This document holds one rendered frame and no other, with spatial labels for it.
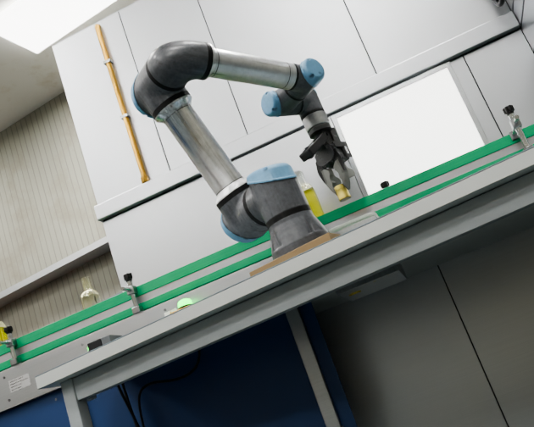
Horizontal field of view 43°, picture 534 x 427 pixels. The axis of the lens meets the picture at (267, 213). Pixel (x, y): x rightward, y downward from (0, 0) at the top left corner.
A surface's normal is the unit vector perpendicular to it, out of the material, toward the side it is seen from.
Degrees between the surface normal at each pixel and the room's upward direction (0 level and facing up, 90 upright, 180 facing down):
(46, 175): 90
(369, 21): 90
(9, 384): 90
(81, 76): 90
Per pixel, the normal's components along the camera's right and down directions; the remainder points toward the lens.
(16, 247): -0.42, -0.14
